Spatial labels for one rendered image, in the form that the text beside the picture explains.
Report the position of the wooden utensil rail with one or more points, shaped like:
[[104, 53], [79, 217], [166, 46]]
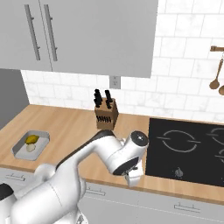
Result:
[[217, 48]]

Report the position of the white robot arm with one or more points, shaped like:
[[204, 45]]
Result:
[[61, 180]]

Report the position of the wooden hanging spoon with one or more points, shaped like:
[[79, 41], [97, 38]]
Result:
[[216, 75], [222, 89]]

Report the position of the wooden knife block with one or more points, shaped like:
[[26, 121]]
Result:
[[106, 114]]

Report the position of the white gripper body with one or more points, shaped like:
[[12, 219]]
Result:
[[134, 176]]

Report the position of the narrow grey wall cupboard door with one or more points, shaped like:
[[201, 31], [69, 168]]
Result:
[[20, 35]]

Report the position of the grey fridge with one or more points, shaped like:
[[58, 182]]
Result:
[[11, 97]]

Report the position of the grey wall socket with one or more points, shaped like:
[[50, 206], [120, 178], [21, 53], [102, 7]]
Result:
[[115, 82]]

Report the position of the yellow lemon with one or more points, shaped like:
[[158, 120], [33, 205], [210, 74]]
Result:
[[31, 139]]

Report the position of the white garlic bulb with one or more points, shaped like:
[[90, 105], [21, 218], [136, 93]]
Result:
[[31, 148]]

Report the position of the grey drawer front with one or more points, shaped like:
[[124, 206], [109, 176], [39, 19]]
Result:
[[110, 205], [182, 210], [16, 178]]

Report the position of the black hob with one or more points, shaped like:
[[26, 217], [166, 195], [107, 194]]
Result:
[[186, 151]]

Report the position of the grey vegetable container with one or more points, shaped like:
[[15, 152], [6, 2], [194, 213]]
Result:
[[30, 145]]

